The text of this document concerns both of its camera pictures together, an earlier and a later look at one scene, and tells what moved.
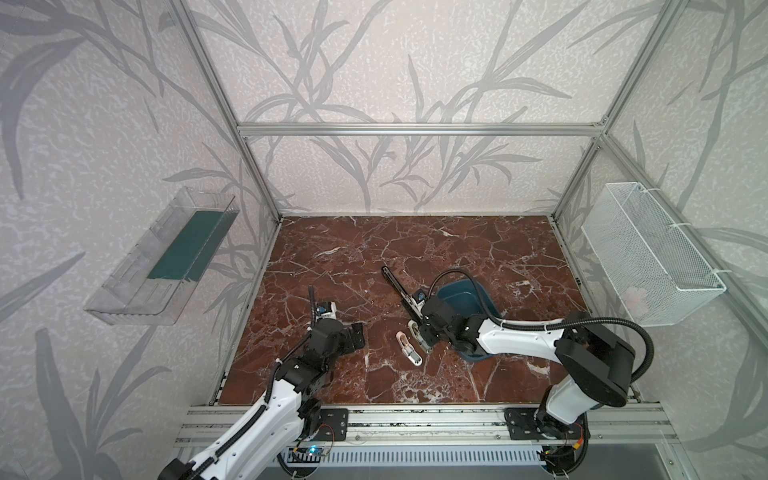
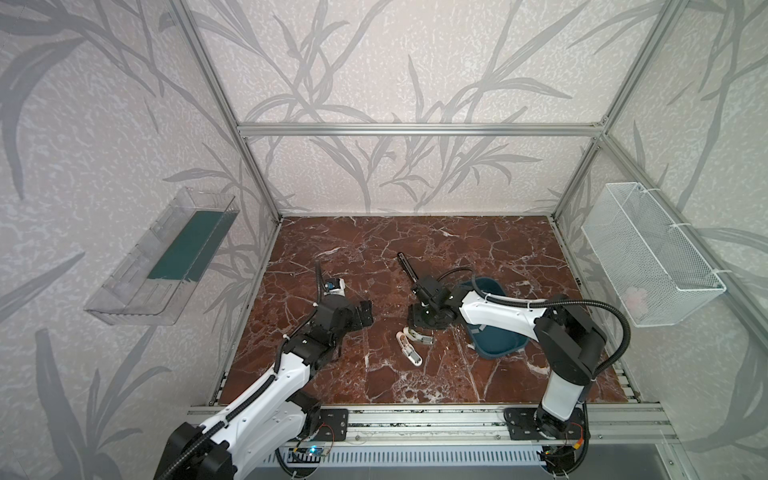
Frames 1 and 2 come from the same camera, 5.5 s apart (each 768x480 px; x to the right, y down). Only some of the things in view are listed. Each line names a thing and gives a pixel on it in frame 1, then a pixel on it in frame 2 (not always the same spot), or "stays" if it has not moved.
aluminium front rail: (398, 423) stays
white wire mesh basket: (658, 274) stays
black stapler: (406, 299) -> (406, 265)
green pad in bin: (192, 251) stays
